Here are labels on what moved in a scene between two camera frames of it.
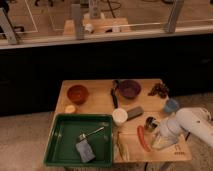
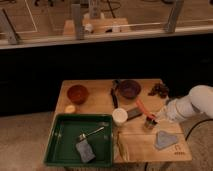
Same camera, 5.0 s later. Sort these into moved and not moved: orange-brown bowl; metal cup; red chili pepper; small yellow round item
Moved: red chili pepper
Not moved: metal cup; orange-brown bowl; small yellow round item
